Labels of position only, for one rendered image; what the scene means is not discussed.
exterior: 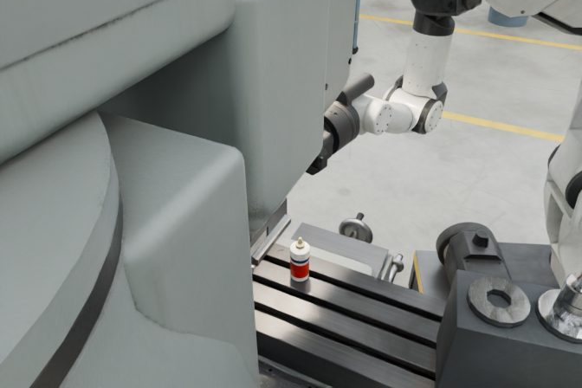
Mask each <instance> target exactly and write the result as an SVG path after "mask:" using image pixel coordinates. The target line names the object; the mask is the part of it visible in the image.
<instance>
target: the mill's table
mask: <svg viewBox="0 0 582 388"><path fill-rule="evenodd" d="M251 264H252V265H254V269H255V270H254V271H253V273H252V280H253V292H254V305H255V329H256V342H257V354H258V355H260V356H263V357H264V358H266V359H270V360H272V361H274V362H276V363H278V364H280V365H284V366H286V367H287V368H290V369H292V370H294V371H297V372H299V373H301V374H304V375H306V376H308V377H310V378H313V379H315V380H318V381H320V382H321V383H324V384H326V385H330V386H332V387H333V388H435V384H436V360H437V334H438V331H439V327H440V325H441V321H442V318H443V313H444V310H445V307H446V304H447V301H444V300H441V299H438V298H436V297H433V296H430V295H427V294H423V293H420V292H418V291H415V290H412V289H409V288H406V287H403V286H400V285H398V284H395V283H392V282H389V281H385V280H382V279H379V278H377V277H374V276H371V275H368V274H365V273H362V272H359V271H357V270H354V269H351V268H347V267H344V266H341V265H339V264H336V263H333V262H329V261H327V260H324V259H321V258H319V257H316V256H313V255H310V256H309V277H308V278H307V279H306V280H305V281H295V280H293V279H292V278H291V275H290V248H289V247H286V246H283V245H280V244H278V243H275V244H274V246H273V247H272V248H271V249H270V251H269V252H268V253H267V254H266V255H265V256H264V258H263V259H262V261H261V262H260V263H259V265H257V264H255V263H251Z"/></svg>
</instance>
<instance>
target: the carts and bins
mask: <svg viewBox="0 0 582 388"><path fill-rule="evenodd" d="M359 6H360V0H356V10H355V22H354V33H353V45H352V54H353V55H355V54H356V53H357V52H358V50H359V48H358V47H357V37H358V26H359ZM528 17H529V16H517V17H509V16H506V15H504V14H502V13H501V12H499V11H497V10H495V9H493V8H492V7H491V6H490V7H489V13H488V21H489V22H491V23H493V24H495V25H499V26H503V27H513V28H514V27H521V26H524V25H526V23H527V19H528Z"/></svg>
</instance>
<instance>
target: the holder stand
mask: <svg viewBox="0 0 582 388"><path fill-rule="evenodd" d="M559 291H560V289H558V288H550V287H545V286H541V285H536V284H532V283H526V282H522V281H514V280H509V279H505V278H500V277H495V276H491V275H483V274H477V273H473V272H469V271H464V270H460V269H458V270H457V271H456V274H455V277H454V280H453V283H452V286H451V290H450V292H449V298H448V301H447V304H446V307H445V310H444V313H443V318H442V321H441V325H440V327H439V331H438V334H437V337H436V384H435V388H582V326H573V325H569V324H567V323H565V322H564V321H562V320H561V319H559V318H558V317H557V315H556V314H555V313H554V311H553V304H554V302H555V301H556V298H557V296H558V294H559Z"/></svg>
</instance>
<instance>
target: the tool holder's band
mask: <svg viewBox="0 0 582 388"><path fill-rule="evenodd" d="M575 274H576V273H572V274H569V275H568V276H567V277H566V280H565V287H566V290H567V291H568V292H569V294H571V295H572V296H573V297H575V298H577V299H579V300H581V301H582V288H581V287H579V286H578V284H577V282H576V278H575Z"/></svg>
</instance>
